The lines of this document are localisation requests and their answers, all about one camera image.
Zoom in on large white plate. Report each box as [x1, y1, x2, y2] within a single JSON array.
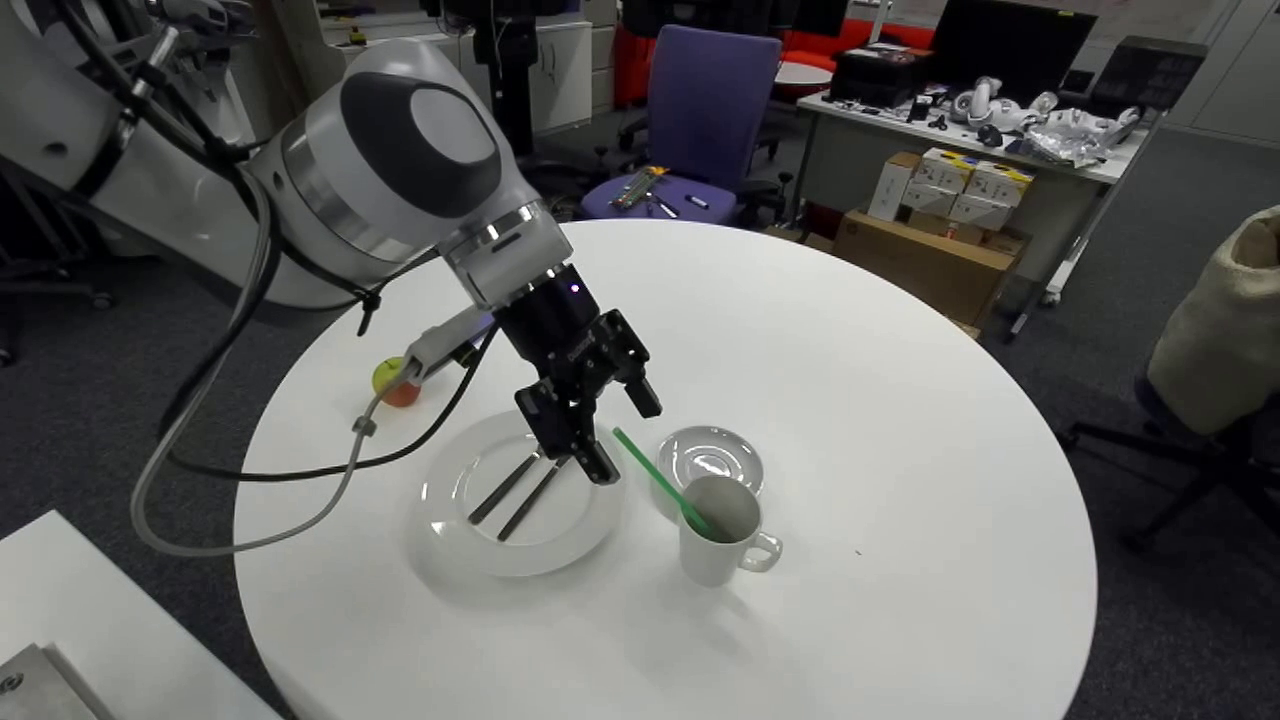
[[402, 404, 631, 583]]

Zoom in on small black monitor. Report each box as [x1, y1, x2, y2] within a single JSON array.
[[1092, 33, 1210, 124]]

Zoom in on brown cardboard box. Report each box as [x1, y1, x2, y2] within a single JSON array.
[[830, 207, 1029, 333]]

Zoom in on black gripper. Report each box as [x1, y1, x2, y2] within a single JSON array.
[[496, 259, 668, 488]]

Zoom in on purple office chair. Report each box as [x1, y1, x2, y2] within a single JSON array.
[[576, 20, 787, 229]]

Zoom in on small white saucer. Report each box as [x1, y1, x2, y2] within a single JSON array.
[[652, 420, 773, 500]]

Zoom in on green straw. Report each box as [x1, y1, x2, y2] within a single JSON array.
[[606, 424, 735, 544]]

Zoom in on green ribbed item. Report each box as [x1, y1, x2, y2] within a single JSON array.
[[606, 163, 672, 220]]

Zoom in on beige jacket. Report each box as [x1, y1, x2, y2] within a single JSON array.
[[1143, 204, 1280, 442]]

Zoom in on large black monitor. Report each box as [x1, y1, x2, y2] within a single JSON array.
[[928, 0, 1100, 102]]

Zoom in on white carton boxes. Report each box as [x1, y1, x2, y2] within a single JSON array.
[[862, 143, 1039, 239]]

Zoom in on green red apple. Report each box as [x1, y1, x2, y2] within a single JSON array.
[[366, 351, 423, 410]]

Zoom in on dark handled fork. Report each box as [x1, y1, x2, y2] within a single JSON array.
[[465, 453, 541, 529]]

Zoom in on white cabinet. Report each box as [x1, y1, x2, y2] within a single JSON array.
[[512, 9, 599, 138]]

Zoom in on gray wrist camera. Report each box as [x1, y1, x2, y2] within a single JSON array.
[[399, 306, 501, 394]]

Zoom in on gray mounting plate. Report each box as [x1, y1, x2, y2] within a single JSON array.
[[0, 641, 121, 720]]

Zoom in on white side table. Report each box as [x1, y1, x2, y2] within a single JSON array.
[[0, 502, 285, 720]]

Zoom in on white cluttered desk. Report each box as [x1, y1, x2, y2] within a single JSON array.
[[790, 85, 1150, 310]]

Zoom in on white mug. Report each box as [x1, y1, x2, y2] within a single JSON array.
[[675, 471, 787, 590]]

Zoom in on gray robot cable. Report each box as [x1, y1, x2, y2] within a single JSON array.
[[122, 194, 501, 565]]

